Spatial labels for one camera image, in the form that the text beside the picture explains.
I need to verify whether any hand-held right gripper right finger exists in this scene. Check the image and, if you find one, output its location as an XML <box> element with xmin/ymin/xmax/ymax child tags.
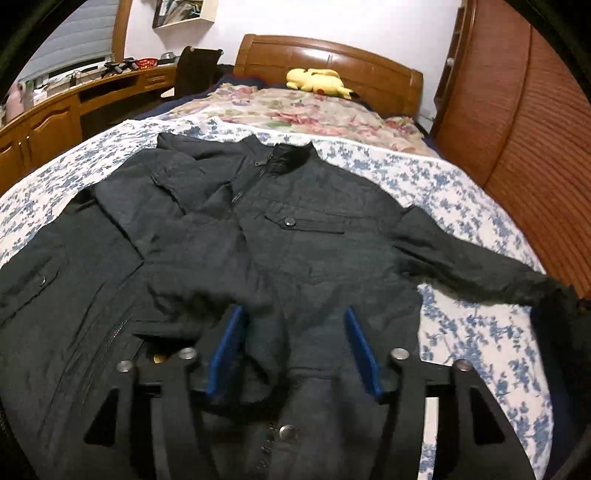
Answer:
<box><xmin>344</xmin><ymin>307</ymin><xmax>539</xmax><ymax>480</ymax></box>

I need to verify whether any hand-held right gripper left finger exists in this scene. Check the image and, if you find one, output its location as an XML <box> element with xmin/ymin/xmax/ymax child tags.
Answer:
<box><xmin>60</xmin><ymin>305</ymin><xmax>252</xmax><ymax>480</ymax></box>

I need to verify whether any black jacket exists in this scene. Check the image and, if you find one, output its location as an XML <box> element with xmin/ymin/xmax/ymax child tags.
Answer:
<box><xmin>0</xmin><ymin>133</ymin><xmax>578</xmax><ymax>480</ymax></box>

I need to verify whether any blue floral bedsheet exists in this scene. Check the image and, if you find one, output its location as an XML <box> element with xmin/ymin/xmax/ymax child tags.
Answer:
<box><xmin>0</xmin><ymin>115</ymin><xmax>555</xmax><ymax>480</ymax></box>

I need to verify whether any dark cloth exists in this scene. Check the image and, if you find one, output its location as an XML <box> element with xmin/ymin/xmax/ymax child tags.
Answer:
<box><xmin>531</xmin><ymin>300</ymin><xmax>587</xmax><ymax>462</ymax></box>

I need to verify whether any pink floral blanket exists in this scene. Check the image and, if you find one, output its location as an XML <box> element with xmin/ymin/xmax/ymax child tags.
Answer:
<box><xmin>134</xmin><ymin>83</ymin><xmax>423</xmax><ymax>153</ymax></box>

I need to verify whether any yellow plush toy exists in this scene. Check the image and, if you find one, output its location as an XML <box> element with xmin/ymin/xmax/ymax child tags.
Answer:
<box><xmin>285</xmin><ymin>67</ymin><xmax>354</xmax><ymax>100</ymax></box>

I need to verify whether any black chair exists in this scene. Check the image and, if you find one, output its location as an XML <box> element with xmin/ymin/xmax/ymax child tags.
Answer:
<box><xmin>175</xmin><ymin>46</ymin><xmax>222</xmax><ymax>97</ymax></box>

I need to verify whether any wooden louvered wardrobe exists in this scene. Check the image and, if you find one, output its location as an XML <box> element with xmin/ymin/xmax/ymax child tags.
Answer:
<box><xmin>434</xmin><ymin>0</ymin><xmax>591</xmax><ymax>296</ymax></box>

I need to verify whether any wooden desk with cabinets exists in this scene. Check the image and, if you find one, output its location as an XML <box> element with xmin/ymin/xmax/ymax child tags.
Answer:
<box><xmin>0</xmin><ymin>62</ymin><xmax>181</xmax><ymax>195</ymax></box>

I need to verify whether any wooden headboard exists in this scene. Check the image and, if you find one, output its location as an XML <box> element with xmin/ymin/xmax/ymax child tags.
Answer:
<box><xmin>235</xmin><ymin>34</ymin><xmax>424</xmax><ymax>121</ymax></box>

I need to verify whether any black device on desk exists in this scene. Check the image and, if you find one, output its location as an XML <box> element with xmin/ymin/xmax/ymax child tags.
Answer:
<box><xmin>102</xmin><ymin>58</ymin><xmax>139</xmax><ymax>77</ymax></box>

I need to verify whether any pink kettle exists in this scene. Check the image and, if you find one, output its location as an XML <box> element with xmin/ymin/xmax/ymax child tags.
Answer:
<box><xmin>4</xmin><ymin>85</ymin><xmax>28</xmax><ymax>123</ymax></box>

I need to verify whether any grey window blind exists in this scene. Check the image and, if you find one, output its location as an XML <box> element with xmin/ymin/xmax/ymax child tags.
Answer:
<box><xmin>18</xmin><ymin>0</ymin><xmax>122</xmax><ymax>86</ymax></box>

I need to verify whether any white wall shelf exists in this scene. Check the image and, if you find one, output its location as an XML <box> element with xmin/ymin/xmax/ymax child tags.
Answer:
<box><xmin>152</xmin><ymin>0</ymin><xmax>218</xmax><ymax>29</ymax></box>

